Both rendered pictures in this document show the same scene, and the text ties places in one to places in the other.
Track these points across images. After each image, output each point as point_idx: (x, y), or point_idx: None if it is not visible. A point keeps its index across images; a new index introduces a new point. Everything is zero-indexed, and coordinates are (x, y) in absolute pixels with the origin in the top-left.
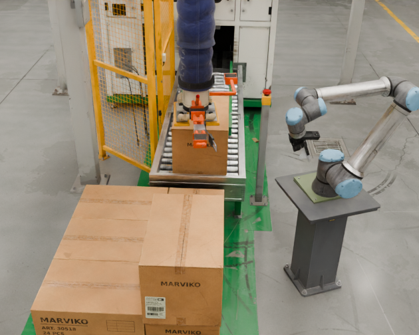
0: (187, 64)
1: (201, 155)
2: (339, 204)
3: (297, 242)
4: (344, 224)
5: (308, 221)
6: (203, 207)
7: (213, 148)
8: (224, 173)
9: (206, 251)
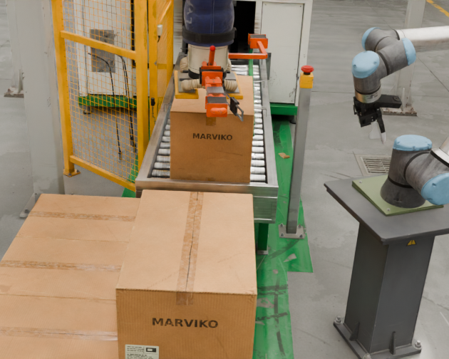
0: (197, 3)
1: (214, 152)
2: (424, 217)
3: (355, 283)
4: (428, 251)
5: (379, 241)
6: (221, 209)
7: (238, 117)
8: (246, 180)
9: (228, 270)
